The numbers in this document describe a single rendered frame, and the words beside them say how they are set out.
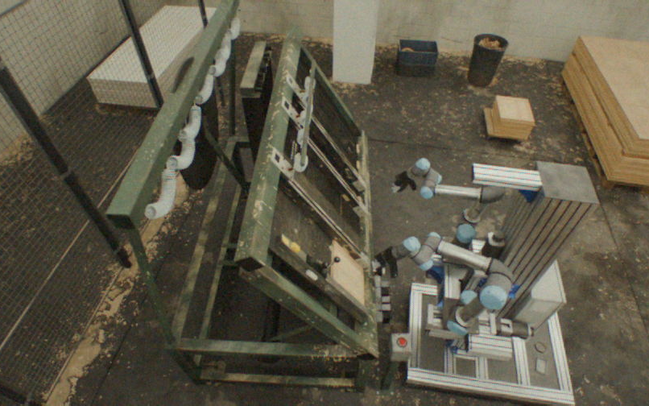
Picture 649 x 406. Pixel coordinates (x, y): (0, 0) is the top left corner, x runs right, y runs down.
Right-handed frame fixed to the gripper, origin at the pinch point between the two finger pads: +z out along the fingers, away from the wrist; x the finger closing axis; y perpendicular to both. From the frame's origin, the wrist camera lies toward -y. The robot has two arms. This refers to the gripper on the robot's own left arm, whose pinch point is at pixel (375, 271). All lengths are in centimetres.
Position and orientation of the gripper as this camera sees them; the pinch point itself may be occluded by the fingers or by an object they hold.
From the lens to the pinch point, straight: 230.3
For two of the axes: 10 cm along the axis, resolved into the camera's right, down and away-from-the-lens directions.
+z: -5.3, 4.8, 7.0
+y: -5.2, -8.3, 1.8
